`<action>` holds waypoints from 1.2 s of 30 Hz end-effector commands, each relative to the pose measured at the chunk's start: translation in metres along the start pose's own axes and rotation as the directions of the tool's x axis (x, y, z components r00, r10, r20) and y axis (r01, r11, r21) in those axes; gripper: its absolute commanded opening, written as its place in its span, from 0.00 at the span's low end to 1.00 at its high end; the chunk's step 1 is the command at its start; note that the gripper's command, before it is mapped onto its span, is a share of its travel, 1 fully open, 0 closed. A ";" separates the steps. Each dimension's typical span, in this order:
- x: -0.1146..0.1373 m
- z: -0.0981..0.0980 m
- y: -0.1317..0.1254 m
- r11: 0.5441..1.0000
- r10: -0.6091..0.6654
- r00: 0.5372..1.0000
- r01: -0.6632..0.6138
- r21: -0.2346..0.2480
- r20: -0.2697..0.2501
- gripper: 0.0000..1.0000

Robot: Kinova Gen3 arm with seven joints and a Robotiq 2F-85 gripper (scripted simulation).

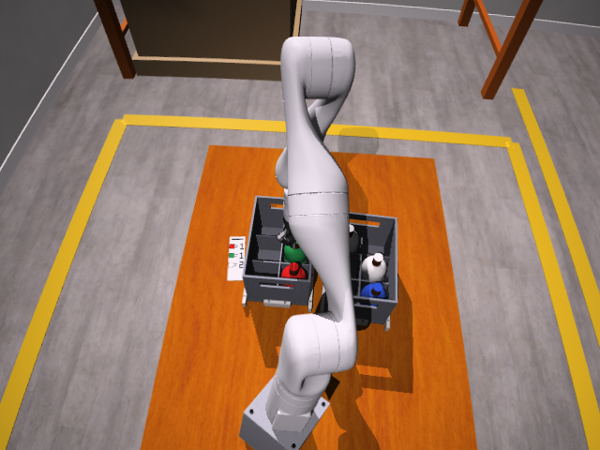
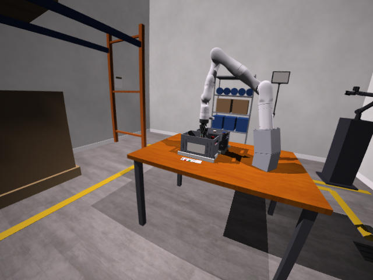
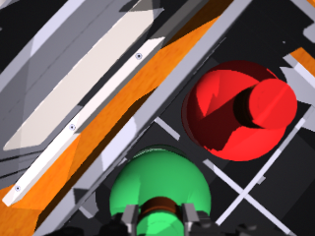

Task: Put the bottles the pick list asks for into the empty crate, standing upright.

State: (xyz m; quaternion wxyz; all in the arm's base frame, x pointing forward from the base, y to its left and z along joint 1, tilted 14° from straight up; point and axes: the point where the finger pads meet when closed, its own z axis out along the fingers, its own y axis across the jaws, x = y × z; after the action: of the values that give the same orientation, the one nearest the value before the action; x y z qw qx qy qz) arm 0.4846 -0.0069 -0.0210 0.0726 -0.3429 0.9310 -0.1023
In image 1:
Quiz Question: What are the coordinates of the green bottle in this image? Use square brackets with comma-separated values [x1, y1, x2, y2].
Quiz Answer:
[284, 243, 308, 264]

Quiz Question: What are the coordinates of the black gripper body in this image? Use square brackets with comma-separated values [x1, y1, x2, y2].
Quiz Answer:
[283, 217, 293, 236]

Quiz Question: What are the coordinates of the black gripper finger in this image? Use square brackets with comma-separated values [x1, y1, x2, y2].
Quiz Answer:
[276, 229, 296, 248]

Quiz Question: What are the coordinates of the red bottle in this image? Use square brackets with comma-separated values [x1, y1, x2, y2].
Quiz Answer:
[281, 262, 307, 287]

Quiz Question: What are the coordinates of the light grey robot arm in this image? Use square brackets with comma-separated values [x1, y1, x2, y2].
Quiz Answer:
[265, 37, 358, 432]

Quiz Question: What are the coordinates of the white paper pick list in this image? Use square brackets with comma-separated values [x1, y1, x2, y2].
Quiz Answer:
[227, 236, 246, 280]

